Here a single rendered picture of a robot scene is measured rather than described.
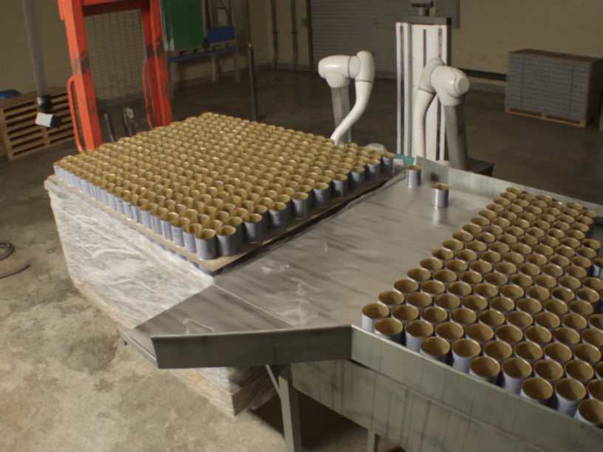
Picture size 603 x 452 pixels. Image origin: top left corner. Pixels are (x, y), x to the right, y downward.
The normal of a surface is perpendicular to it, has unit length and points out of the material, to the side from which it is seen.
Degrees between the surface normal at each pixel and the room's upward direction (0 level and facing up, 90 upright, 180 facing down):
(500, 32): 90
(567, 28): 90
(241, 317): 0
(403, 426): 90
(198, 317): 0
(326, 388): 90
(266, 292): 0
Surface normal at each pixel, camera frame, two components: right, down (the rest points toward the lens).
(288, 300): -0.06, -0.89
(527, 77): -0.70, 0.34
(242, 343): 0.04, 0.44
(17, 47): 0.73, 0.26
